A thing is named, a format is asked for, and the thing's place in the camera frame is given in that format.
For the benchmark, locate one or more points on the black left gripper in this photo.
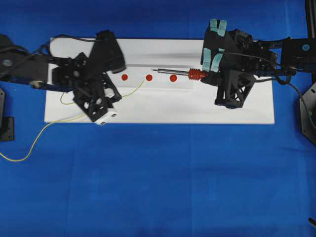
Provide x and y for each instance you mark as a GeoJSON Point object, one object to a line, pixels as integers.
{"type": "Point", "coordinates": [94, 91]}

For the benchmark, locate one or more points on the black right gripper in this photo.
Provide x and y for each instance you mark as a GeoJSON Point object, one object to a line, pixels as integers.
{"type": "Point", "coordinates": [240, 56]}

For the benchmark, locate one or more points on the red handled soldering iron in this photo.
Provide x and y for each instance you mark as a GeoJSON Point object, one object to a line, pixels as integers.
{"type": "Point", "coordinates": [192, 74]}

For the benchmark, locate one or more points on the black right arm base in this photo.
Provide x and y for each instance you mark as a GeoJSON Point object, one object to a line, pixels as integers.
{"type": "Point", "coordinates": [308, 114]}

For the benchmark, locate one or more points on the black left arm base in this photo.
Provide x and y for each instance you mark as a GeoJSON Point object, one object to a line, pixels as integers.
{"type": "Point", "coordinates": [6, 123]}

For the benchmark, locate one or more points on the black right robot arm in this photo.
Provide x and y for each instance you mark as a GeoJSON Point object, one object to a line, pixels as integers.
{"type": "Point", "coordinates": [293, 55]}

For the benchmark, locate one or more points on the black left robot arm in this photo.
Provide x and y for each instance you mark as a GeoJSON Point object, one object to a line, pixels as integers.
{"type": "Point", "coordinates": [18, 65]}

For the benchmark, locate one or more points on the red dot mark left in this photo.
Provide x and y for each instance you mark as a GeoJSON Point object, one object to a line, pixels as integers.
{"type": "Point", "coordinates": [124, 77]}

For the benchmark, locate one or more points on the red dot mark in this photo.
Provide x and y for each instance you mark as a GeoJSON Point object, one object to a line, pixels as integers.
{"type": "Point", "coordinates": [124, 77]}
{"type": "Point", "coordinates": [149, 77]}
{"type": "Point", "coordinates": [173, 78]}

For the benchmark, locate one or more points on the red dot mark middle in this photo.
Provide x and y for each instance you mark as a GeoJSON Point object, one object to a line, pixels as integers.
{"type": "Point", "coordinates": [149, 77]}

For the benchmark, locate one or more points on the red dot mark right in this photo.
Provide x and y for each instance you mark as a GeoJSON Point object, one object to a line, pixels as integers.
{"type": "Point", "coordinates": [173, 78]}

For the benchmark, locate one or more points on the white paper sheet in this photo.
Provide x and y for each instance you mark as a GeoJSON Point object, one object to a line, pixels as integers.
{"type": "Point", "coordinates": [182, 101]}

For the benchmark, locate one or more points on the blue table cloth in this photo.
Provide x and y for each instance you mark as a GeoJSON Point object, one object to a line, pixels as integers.
{"type": "Point", "coordinates": [153, 180]}

